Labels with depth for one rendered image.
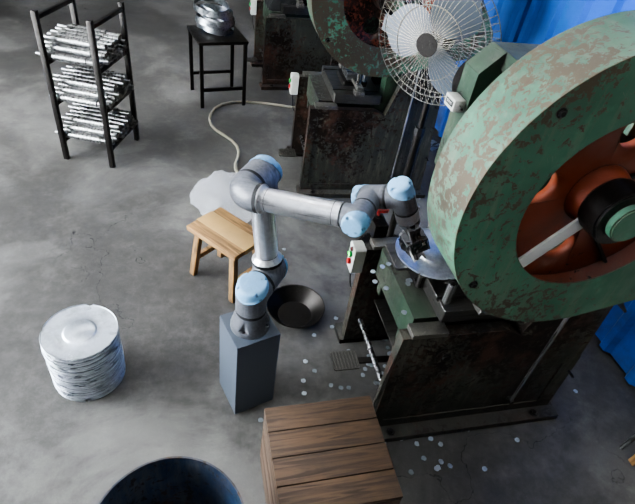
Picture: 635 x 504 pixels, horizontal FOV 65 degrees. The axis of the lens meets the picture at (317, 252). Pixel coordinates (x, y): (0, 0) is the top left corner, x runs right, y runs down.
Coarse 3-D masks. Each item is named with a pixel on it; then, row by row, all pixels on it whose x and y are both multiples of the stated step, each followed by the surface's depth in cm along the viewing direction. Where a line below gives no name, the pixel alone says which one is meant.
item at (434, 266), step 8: (424, 232) 199; (432, 240) 195; (400, 248) 189; (432, 248) 191; (400, 256) 186; (408, 256) 186; (432, 256) 187; (440, 256) 188; (408, 264) 183; (416, 264) 183; (424, 264) 184; (432, 264) 184; (440, 264) 185; (416, 272) 180; (424, 272) 180; (432, 272) 181; (440, 272) 182; (448, 272) 182
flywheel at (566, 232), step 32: (576, 160) 119; (608, 160) 121; (544, 192) 127; (576, 192) 124; (608, 192) 118; (544, 224) 132; (576, 224) 127; (608, 224) 119; (544, 256) 141; (576, 256) 144; (608, 256) 147
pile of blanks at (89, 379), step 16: (112, 352) 204; (48, 368) 203; (64, 368) 195; (80, 368) 196; (96, 368) 200; (112, 368) 209; (64, 384) 203; (80, 384) 203; (96, 384) 206; (112, 384) 213; (80, 400) 210
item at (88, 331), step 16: (48, 320) 205; (64, 320) 206; (80, 320) 206; (96, 320) 208; (112, 320) 209; (48, 336) 199; (64, 336) 200; (80, 336) 201; (96, 336) 202; (112, 336) 203; (48, 352) 194; (64, 352) 195; (80, 352) 196; (96, 352) 197
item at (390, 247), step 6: (390, 246) 190; (390, 252) 187; (396, 252) 187; (390, 258) 185; (396, 258) 185; (396, 264) 182; (402, 264) 183; (402, 270) 182; (408, 270) 197; (414, 276) 194; (420, 276) 190; (414, 282) 194; (420, 282) 191
